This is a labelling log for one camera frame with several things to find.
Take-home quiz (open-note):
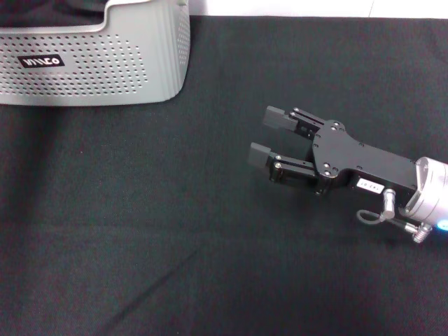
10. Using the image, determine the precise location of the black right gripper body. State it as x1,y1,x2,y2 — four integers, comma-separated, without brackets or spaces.
309,119,424,211

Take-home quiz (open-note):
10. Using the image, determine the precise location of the dark crumpled cloth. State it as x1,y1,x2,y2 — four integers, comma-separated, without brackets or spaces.
0,0,108,27

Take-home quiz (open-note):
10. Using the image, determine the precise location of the grey perforated plastic storage box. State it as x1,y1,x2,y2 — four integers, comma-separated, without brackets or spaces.
0,0,192,106

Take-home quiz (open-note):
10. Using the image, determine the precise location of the black tablecloth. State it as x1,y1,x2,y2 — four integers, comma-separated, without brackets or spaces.
0,13,448,336

